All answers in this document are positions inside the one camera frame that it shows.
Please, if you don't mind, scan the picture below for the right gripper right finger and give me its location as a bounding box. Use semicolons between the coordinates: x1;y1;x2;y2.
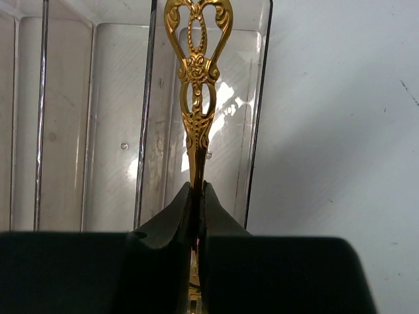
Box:
199;183;376;313

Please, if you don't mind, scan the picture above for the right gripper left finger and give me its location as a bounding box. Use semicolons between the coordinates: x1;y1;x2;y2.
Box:
1;184;191;313

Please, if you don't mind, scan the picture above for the ornate gold fork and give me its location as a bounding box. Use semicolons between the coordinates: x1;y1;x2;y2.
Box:
164;1;234;313

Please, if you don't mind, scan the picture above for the clear four-compartment organizer tray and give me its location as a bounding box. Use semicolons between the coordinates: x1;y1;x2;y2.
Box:
1;1;273;232

